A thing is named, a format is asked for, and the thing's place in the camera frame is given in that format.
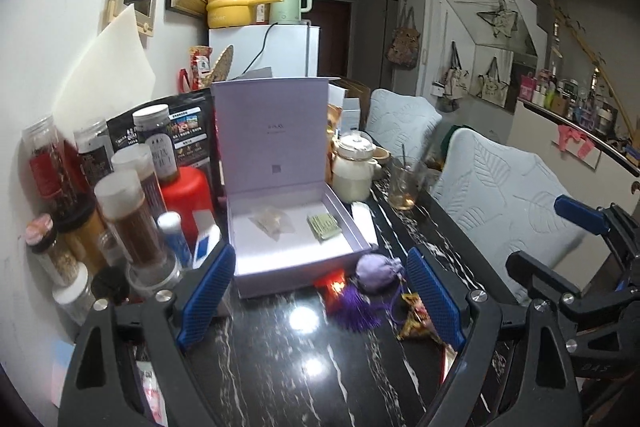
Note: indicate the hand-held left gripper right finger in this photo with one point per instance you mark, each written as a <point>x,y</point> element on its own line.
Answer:
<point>435,302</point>

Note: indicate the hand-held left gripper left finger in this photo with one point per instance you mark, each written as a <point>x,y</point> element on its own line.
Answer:
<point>205,292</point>

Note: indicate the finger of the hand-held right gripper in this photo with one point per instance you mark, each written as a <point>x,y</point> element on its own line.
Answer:
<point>540,274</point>
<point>580,213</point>

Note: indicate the colourful snack packet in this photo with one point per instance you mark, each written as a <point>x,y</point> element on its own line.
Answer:
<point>415,322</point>

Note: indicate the red packet white label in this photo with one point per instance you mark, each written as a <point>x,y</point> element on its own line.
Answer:
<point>446,364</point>

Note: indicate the purple sachet with tassel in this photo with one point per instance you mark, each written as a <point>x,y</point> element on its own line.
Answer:
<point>375,272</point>

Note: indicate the lavender gift box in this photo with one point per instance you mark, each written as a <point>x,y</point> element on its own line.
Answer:
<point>270,132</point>

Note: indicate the white blue small box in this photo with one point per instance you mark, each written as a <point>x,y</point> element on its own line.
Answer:
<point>206,242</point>

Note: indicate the blue white tube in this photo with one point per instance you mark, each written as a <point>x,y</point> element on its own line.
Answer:
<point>174,237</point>

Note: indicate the white quilted chair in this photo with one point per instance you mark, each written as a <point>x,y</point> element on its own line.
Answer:
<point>400,117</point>
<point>505,192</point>

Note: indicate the white cabinet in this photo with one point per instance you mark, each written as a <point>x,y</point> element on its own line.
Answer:
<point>540,132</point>

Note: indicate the clear plastic packet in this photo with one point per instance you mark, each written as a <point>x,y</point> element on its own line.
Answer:
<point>270,223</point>

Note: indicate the red canister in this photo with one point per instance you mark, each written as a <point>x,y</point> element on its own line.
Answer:
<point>187,197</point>

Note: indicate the small red pouch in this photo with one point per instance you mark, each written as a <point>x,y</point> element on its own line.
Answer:
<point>332,283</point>

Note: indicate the group of spice jars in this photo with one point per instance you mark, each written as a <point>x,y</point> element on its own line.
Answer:
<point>130,217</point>

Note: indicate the pink white packet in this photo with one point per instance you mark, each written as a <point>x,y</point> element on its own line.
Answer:
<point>152,392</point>

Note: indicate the row of bottles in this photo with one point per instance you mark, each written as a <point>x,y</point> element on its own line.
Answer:
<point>575,99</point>

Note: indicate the clear glass cup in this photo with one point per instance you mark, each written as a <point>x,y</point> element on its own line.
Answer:
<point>405,189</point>

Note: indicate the green tea packet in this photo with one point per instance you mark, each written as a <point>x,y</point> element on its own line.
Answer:
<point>322,227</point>

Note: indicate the thin stirring stick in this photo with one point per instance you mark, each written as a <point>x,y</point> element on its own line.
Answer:
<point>403,157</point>

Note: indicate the white tote bag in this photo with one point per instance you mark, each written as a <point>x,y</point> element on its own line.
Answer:
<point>495,87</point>
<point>456,79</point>

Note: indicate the white ceramic teapot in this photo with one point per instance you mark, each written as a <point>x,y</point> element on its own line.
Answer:
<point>350,172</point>

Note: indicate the brown ceramic cup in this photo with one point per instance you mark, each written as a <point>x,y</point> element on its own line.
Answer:
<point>381,155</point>

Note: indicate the black printed bag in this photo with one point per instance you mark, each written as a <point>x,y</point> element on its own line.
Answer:
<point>192,132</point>

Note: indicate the bamboo pole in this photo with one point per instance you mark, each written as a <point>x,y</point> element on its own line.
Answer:
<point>590,52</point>

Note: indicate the yellow snack bags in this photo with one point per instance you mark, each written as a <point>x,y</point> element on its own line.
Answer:
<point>334,142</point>

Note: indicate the white small carton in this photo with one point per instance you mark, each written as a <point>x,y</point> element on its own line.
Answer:
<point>347,109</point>

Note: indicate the flat cardboard sheets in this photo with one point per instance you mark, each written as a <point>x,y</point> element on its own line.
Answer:
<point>360,94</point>

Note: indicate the grey box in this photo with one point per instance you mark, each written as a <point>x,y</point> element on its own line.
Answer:
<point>250,74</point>

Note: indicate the red snack bag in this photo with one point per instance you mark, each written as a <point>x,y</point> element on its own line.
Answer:
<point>200,67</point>

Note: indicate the round woven straw mat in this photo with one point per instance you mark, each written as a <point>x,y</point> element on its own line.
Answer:
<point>223,64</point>

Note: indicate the white foam board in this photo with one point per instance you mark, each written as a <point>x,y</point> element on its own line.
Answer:
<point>110,72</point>

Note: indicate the brown patterned tote bag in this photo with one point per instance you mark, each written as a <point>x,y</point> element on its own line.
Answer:
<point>402,44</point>

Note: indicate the white refrigerator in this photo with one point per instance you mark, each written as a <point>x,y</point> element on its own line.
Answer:
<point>285,52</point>

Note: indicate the dark wooden door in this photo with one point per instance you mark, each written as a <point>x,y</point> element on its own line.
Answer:
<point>335,37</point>

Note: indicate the yellow enamel pot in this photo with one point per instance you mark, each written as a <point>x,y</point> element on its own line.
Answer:
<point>230,7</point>

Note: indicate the green electric kettle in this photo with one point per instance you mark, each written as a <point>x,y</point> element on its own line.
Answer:
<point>287,2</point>

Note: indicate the star wall decoration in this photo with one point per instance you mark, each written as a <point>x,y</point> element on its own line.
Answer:
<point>497,22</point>

